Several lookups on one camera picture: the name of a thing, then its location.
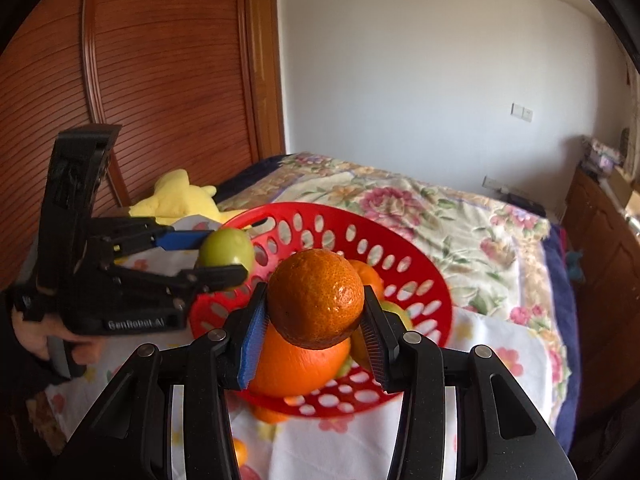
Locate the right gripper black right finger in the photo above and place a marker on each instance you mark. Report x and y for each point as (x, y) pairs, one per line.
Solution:
(381, 333)

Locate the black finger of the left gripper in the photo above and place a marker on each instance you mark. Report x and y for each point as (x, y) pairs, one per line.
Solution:
(215, 278)

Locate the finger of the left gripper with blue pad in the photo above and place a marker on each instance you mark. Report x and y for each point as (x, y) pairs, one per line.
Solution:
(173, 240)

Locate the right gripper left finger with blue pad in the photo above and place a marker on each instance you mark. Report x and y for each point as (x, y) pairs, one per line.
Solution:
(250, 335)

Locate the yellow-green pear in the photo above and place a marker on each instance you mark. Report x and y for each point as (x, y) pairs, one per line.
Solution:
(358, 350)

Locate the large orange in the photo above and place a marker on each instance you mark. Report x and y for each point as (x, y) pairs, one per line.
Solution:
(268, 416)
(286, 370)

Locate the mandarin orange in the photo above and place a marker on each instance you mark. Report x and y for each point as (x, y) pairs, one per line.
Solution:
(315, 299)
(369, 277)

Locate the mandarin orange front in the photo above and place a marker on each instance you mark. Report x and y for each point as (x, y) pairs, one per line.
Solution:
(315, 299)

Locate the small kumquat orange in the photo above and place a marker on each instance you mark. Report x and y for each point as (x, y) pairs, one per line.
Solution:
(241, 452)

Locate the yellow plush toy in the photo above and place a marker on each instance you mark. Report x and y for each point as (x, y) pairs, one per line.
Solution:
(175, 198)

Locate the red perforated plastic basket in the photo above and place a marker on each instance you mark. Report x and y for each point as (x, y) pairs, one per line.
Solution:
(410, 279)

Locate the white fruit-print tablecloth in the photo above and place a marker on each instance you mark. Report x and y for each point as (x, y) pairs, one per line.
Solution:
(325, 439)

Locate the floral bed quilt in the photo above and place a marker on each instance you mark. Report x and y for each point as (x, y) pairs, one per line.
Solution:
(423, 214)

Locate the wooden louvered wardrobe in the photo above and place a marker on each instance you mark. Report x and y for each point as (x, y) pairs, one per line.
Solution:
(174, 75)

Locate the wooden sideboard cabinet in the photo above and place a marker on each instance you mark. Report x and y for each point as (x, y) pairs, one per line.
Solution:
(608, 300)

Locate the stack of items on sideboard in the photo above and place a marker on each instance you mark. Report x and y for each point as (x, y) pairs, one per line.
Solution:
(599, 156)

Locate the cardboard box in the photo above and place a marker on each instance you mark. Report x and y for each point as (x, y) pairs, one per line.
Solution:
(625, 189)

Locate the wall power socket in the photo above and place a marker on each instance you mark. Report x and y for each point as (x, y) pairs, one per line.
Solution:
(495, 185)

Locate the white wall switch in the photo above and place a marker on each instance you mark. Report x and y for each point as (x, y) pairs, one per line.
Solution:
(522, 112)

